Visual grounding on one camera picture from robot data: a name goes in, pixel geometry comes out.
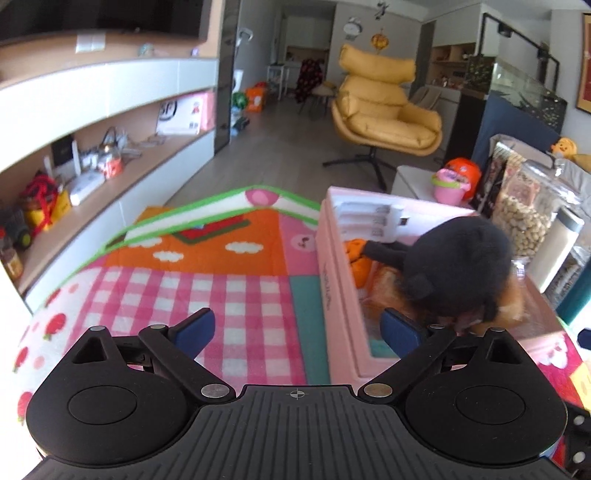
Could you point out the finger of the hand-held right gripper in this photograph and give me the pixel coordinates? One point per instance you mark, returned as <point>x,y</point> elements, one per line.
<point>581,438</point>
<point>585,337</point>

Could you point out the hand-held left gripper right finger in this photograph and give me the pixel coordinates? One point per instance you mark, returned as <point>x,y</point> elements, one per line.
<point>401,334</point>

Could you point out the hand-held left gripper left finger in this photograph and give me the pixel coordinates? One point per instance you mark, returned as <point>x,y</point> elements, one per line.
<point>196,330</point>

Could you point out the labelled packaged bread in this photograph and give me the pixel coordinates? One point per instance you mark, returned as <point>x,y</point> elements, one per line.
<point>385,290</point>

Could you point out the pink cardboard box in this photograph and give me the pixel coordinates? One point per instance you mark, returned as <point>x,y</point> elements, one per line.
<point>341,332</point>

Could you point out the orange pumpkin toy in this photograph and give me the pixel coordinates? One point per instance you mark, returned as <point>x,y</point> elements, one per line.
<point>360,272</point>

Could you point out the plain packaged bread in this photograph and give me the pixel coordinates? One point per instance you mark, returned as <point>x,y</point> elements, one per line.
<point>508,304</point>

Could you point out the black plush cat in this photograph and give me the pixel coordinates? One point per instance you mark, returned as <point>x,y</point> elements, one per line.
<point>457,258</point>

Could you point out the white adapter box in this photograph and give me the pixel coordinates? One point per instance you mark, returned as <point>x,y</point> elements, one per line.
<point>364,221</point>

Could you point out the teal thermos bottle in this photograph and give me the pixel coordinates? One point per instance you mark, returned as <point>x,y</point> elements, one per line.
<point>579,300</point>

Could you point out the colourful printed play mat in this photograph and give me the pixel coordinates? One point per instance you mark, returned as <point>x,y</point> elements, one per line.
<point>184,286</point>

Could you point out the small sunflower seed jar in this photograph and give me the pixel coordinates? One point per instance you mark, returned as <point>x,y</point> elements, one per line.
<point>570,272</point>

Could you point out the white thermos bottle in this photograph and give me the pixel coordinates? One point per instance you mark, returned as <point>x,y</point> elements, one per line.
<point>554,249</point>

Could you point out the large glass nut jar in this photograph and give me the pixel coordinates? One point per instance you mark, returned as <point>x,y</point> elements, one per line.
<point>512,221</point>

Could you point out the pink toy bucket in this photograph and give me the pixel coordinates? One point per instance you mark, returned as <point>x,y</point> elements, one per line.
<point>448,187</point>

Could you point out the orange pumpkin bucket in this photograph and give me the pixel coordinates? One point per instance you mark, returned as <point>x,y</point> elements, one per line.
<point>466,173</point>

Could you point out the flat white device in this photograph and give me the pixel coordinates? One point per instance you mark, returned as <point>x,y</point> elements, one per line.
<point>87,189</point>

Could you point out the patterned snack bag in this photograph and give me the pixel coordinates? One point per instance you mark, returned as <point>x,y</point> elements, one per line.
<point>501,170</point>

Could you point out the yellow duck plush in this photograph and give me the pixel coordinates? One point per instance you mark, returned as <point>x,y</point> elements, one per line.
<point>563,147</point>

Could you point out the dark toy truck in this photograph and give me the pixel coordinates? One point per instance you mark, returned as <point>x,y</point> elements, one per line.
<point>16,230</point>

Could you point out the white courier envelope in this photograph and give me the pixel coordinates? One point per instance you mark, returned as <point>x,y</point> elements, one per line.
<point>175,117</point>

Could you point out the yellow leather armchair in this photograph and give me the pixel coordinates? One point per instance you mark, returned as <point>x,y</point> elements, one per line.
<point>383,120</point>

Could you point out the black router box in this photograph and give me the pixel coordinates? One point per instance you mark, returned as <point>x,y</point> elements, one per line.
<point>62,157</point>

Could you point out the pink paper bag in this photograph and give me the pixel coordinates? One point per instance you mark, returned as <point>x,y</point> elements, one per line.
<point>207,110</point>

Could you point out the watermelon ball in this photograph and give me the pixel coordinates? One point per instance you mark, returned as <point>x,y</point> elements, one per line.
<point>238,100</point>

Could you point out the orange cardboard box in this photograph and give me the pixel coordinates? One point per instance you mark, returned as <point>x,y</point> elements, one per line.
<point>256,99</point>

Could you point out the glass fish tank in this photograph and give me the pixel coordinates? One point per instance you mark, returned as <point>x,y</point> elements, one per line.
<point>521,92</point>

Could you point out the chair with floral cover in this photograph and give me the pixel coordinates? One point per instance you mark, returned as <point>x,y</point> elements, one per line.
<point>308,81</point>

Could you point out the white stick vacuum cleaner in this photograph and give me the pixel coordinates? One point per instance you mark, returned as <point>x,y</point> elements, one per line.
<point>242,46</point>

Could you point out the black television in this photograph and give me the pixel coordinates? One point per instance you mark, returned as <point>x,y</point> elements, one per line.
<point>92,16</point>

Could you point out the red framed wall picture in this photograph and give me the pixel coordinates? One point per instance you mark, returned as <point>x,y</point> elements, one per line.
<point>584,60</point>

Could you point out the orange wall ornament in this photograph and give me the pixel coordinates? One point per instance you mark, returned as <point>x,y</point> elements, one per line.
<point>380,40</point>

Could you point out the white wall switch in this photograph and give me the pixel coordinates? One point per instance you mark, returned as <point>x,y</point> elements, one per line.
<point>91,43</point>

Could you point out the panda wall clock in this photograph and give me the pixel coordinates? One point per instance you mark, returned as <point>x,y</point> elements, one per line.
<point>352,26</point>

